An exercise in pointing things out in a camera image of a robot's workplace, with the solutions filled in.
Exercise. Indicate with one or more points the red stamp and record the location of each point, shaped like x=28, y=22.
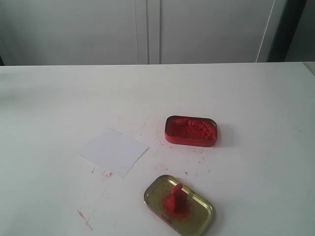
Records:
x=175, y=202

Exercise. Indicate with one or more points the red ink paste tin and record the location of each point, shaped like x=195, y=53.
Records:
x=191, y=131

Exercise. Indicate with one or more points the white paper sheet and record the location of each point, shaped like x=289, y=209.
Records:
x=113, y=151

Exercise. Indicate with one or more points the gold tin lid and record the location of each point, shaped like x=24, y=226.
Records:
x=199, y=213

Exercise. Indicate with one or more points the white cabinet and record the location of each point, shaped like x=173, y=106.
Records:
x=86, y=32

